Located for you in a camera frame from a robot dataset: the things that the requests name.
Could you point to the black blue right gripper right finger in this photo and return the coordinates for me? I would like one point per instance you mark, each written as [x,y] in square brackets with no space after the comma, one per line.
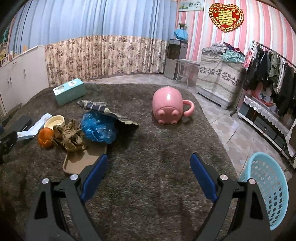
[250,219]

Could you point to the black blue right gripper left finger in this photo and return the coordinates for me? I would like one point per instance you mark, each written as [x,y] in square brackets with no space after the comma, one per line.
[47,220]

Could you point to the blue plastic bag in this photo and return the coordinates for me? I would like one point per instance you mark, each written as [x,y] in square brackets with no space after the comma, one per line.
[98,127]

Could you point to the patterned snack wrapper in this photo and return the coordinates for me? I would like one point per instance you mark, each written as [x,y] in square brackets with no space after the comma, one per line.
[102,108]

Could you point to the light blue plastic basket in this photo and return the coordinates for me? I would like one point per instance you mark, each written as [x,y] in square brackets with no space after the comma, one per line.
[272,184]

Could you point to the brown phone case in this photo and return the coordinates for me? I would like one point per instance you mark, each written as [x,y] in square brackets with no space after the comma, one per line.
[75,162]

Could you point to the low tv stand lace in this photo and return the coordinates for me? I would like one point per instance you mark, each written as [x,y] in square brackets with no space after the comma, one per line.
[266,123]

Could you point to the cream small bowl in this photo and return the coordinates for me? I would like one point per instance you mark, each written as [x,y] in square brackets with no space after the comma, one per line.
[56,120]

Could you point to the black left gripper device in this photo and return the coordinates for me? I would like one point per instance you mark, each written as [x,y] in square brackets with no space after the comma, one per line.
[10,137]

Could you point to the brown shaggy rug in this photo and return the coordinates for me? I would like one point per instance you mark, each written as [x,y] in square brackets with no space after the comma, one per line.
[149,191]

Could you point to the teal tissue box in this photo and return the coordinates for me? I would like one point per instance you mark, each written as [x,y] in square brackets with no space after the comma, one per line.
[69,91]

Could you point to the pink pig-shaped mug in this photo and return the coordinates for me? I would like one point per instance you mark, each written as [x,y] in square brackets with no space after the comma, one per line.
[168,106]

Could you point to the white cabinet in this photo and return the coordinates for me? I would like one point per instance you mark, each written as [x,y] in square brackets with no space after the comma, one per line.
[23,77]

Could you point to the covered chest with cloth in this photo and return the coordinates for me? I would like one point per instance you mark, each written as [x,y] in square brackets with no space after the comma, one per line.
[218,80]

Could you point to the clothes rack with garments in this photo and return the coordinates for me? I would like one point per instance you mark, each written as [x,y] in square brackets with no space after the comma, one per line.
[263,65]

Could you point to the small folding table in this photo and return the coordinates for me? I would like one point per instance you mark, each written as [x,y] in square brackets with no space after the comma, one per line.
[184,69]

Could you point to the pile of clothes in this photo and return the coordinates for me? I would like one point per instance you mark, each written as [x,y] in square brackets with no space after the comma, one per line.
[228,52]

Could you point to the blue floral curtain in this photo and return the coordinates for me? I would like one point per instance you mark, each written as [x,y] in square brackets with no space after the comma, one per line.
[91,39]

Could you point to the grey water dispenser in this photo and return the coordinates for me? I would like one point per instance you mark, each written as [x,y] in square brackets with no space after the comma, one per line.
[177,49]

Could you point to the blue cloth bundle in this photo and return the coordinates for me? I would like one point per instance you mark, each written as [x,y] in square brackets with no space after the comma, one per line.
[181,34]

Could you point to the small potted plant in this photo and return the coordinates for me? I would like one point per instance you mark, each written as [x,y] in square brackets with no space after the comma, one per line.
[182,26]

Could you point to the red heart wall decoration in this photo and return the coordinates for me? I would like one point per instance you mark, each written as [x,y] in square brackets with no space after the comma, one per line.
[226,18]

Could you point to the framed wall picture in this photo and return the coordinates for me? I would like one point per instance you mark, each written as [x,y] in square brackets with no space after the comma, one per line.
[191,5]

